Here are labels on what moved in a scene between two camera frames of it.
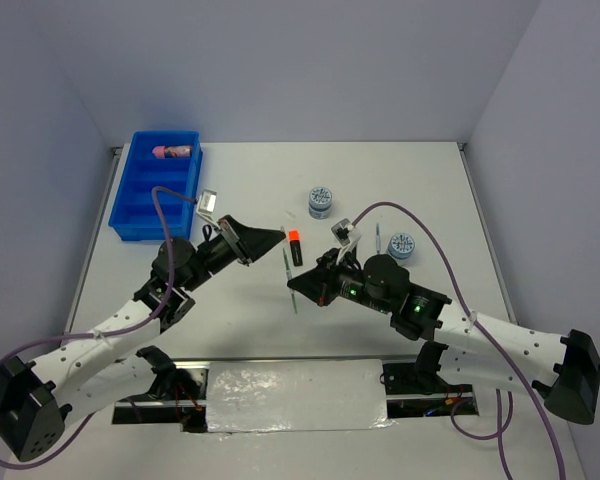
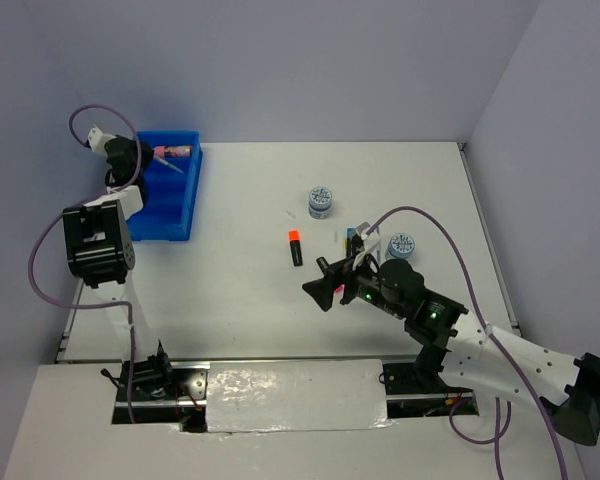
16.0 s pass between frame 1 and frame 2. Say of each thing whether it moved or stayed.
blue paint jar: stayed
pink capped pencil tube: stayed
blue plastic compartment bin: stayed
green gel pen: moved
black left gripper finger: moved
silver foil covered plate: stayed
